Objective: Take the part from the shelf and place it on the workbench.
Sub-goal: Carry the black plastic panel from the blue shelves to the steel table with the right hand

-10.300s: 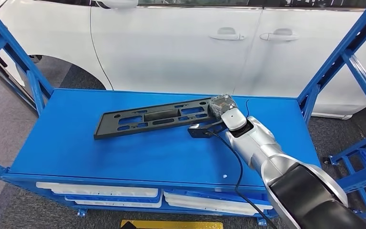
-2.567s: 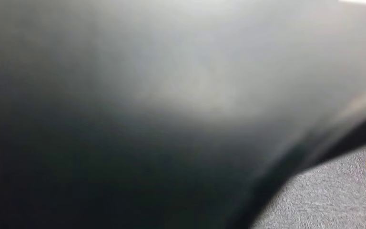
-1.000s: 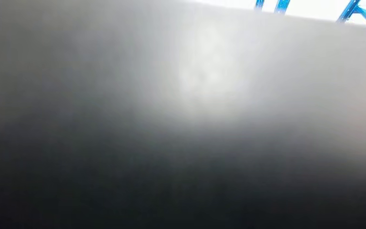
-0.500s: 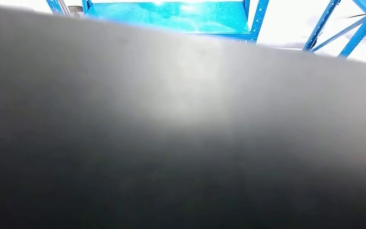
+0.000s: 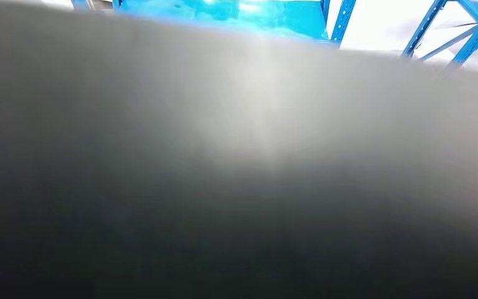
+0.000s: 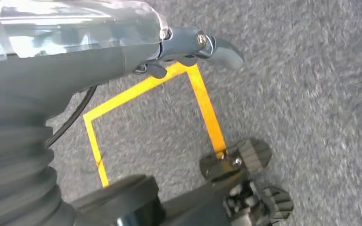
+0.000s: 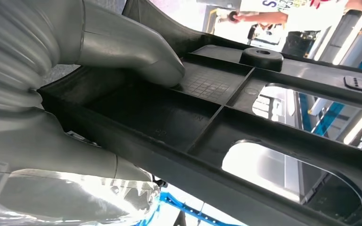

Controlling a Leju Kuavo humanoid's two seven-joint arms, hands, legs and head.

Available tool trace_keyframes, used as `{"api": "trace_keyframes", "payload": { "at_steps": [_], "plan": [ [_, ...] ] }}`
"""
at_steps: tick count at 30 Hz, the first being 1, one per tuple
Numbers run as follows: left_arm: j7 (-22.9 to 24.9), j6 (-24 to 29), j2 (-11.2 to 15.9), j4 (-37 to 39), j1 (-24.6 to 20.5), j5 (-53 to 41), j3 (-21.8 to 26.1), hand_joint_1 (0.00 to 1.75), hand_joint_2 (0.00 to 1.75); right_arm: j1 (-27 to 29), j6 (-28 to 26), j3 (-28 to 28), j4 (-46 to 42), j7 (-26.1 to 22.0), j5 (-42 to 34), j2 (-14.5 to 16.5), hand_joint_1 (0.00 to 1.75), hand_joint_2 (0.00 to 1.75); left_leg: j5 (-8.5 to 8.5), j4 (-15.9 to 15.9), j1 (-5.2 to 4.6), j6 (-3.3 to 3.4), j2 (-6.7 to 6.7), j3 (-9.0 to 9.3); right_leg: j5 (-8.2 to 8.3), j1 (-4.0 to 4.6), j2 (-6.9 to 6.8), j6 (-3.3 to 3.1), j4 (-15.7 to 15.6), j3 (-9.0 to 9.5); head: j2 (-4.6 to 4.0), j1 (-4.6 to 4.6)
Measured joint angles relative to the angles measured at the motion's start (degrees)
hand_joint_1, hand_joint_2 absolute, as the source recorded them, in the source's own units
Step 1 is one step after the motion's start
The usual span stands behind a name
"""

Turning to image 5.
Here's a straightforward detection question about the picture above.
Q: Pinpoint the black plastic frame part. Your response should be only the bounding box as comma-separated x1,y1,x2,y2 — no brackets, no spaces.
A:
0,0,478,299

